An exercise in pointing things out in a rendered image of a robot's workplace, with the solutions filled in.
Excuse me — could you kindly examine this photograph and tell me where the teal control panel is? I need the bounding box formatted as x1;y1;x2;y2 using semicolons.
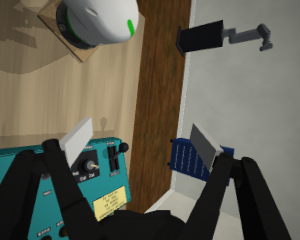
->
0;137;131;240

